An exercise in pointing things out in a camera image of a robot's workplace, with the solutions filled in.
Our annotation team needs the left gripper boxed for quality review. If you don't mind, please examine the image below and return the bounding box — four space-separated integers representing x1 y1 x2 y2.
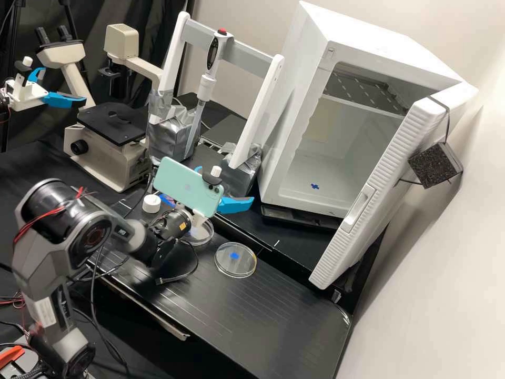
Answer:
4 67 87 112

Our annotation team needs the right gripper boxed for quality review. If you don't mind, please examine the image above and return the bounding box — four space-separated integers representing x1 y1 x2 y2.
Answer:
188 166 255 234

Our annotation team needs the white pipette stand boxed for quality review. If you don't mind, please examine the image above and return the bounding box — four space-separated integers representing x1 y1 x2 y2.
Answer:
146 11 286 200

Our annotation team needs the pipette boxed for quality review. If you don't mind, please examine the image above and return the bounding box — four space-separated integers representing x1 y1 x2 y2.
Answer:
183 28 234 161

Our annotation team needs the petri dish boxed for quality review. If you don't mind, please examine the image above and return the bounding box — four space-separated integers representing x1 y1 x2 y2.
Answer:
185 219 215 247

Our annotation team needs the black platform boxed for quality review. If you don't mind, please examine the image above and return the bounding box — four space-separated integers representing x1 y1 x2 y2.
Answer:
80 233 352 379
213 205 344 285

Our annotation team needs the petri dish lid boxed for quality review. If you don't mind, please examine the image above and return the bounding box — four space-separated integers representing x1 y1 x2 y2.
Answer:
214 242 258 279

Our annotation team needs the cream microscope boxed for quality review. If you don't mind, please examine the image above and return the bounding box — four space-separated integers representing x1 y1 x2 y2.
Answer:
34 23 165 193

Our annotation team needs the white incubator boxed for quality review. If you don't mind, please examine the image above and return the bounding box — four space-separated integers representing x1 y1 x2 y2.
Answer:
256 0 480 222

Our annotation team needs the incubator door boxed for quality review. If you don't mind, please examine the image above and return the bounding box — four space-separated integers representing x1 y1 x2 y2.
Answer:
308 93 464 291

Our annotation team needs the orange clamp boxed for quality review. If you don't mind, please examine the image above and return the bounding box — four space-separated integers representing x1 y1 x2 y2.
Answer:
0 345 23 374

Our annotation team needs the right wrist camera phone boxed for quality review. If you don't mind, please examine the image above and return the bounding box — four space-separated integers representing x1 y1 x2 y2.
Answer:
153 156 226 219

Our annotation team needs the black cable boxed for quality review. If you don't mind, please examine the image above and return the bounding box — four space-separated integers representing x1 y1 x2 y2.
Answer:
155 236 199 286

